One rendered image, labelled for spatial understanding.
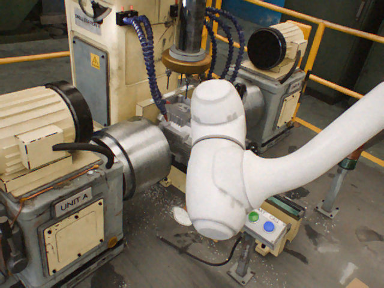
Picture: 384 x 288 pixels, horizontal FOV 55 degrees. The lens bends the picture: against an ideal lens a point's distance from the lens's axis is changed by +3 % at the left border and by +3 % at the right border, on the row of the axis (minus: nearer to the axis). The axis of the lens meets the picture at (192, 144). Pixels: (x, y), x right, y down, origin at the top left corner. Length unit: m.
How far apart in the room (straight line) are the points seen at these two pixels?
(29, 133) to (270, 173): 0.54
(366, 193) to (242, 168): 1.25
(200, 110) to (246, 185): 0.17
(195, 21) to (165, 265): 0.80
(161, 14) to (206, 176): 0.95
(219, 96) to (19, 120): 0.47
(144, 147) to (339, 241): 0.81
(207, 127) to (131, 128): 0.55
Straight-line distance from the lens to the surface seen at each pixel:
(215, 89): 0.66
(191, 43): 1.27
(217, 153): 0.61
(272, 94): 1.67
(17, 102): 0.93
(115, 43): 1.34
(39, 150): 0.88
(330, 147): 0.61
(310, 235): 1.47
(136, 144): 1.14
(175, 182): 1.50
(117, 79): 1.39
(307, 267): 1.36
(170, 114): 1.40
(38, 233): 0.98
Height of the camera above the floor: 1.78
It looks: 33 degrees down
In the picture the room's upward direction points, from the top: 8 degrees clockwise
